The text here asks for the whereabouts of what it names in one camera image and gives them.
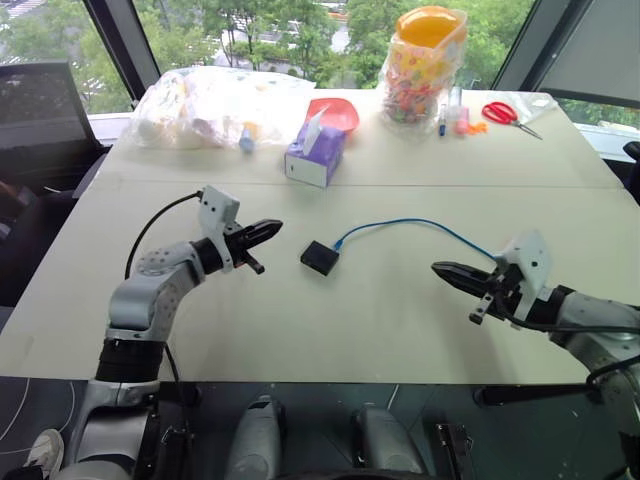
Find blue cable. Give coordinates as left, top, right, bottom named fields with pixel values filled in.
left=331, top=217, right=499, bottom=262

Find small black box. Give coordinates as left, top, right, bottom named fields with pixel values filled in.
left=299, top=239, right=343, bottom=278

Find bagged jar with orange lid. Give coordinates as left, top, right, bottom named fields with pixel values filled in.
left=378, top=5, right=470, bottom=137

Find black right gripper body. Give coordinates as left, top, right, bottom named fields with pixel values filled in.
left=468, top=263, right=527, bottom=327

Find purple tissue box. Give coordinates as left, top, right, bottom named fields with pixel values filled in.
left=283, top=109, right=348, bottom=189

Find black office chair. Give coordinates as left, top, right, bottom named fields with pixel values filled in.
left=0, top=143, right=110, bottom=309

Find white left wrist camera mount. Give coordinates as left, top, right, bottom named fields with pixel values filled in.
left=196, top=185, right=242, bottom=274

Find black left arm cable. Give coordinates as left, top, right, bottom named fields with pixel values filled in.
left=124, top=191, right=204, bottom=281

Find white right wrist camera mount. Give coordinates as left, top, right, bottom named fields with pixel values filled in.
left=493, top=229, right=554, bottom=322

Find red plastic bowl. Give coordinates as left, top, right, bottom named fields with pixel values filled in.
left=305, top=96, right=362, bottom=137

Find black monitor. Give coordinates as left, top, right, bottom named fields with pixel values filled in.
left=0, top=61, right=97, bottom=151

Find dark window frame pillar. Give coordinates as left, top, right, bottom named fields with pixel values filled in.
left=82, top=0, right=168, bottom=102
left=491, top=0, right=640, bottom=110

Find grey rounded robot leg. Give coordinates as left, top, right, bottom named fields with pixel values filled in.
left=223, top=394, right=287, bottom=480
left=351, top=403, right=427, bottom=480

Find clear plastic bag of items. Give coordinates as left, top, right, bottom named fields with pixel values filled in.
left=121, top=66, right=317, bottom=153

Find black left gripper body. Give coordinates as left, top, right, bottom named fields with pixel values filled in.
left=222, top=224, right=266, bottom=277

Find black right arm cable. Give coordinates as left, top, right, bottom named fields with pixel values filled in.
left=503, top=312, right=640, bottom=396

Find white shoe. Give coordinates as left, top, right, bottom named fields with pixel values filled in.
left=21, top=428, right=67, bottom=480

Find red handled scissors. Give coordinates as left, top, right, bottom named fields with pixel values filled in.
left=481, top=100, right=544, bottom=142

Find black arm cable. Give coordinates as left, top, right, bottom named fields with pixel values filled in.
left=503, top=312, right=640, bottom=396
left=124, top=191, right=204, bottom=281

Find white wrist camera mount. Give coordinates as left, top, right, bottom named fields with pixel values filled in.
left=493, top=229, right=554, bottom=322
left=196, top=185, right=242, bottom=274

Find black object beside table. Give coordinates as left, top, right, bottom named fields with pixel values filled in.
left=621, top=140, right=640, bottom=207

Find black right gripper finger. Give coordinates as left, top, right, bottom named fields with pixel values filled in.
left=433, top=271, right=491, bottom=302
left=430, top=260, right=496, bottom=287

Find empty clear plastic bag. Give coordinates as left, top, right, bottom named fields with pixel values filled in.
left=508, top=91, right=560, bottom=127

